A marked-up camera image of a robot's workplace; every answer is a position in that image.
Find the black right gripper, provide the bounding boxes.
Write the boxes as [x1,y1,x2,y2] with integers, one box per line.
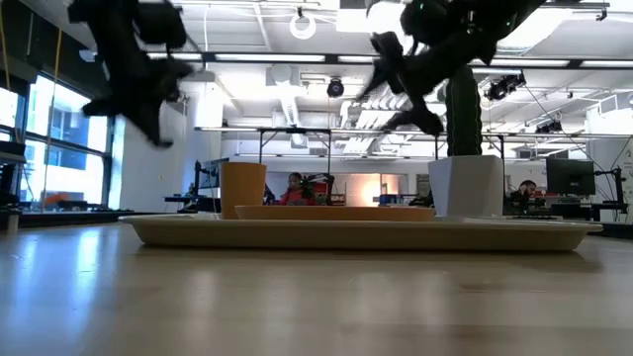
[358,32,496,135]

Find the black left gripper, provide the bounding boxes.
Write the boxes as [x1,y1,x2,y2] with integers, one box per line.
[81,48,194,149]

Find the orange plastic cup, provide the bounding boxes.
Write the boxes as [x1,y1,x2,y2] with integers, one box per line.
[220,161,268,221]

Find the orange plastic plate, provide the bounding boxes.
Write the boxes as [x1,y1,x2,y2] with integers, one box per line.
[234,205,436,223]

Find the cream plastic tray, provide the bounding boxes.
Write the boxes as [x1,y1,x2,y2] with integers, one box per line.
[118,213,604,252]

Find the green cactus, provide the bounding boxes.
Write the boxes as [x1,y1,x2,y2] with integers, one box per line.
[444,63,484,158]

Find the black computer monitor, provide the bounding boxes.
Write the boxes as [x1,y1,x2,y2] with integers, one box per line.
[546,157,597,197]
[196,157,229,192]

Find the black track spotlights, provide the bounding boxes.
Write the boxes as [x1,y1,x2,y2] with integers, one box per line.
[484,72,527,103]

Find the white square planter pot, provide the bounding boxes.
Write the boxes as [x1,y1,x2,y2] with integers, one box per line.
[427,155,505,219]

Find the long ceiling light strip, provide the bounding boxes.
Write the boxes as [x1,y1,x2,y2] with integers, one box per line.
[212,52,327,63]

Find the person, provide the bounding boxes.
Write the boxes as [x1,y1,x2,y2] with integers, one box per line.
[279,171,317,207]
[508,179,545,214]

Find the black dome ceiling camera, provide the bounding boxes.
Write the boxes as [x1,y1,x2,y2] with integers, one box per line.
[325,77,346,99]

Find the yellow hanging cord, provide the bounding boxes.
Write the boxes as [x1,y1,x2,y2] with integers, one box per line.
[42,29,63,209]

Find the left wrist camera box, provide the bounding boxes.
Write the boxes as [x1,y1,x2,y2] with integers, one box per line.
[136,2,188,49]

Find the black metal table frame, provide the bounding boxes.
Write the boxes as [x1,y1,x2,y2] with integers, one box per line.
[256,127,333,175]

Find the white ring light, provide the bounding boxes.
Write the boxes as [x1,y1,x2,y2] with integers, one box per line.
[289,13,317,41]

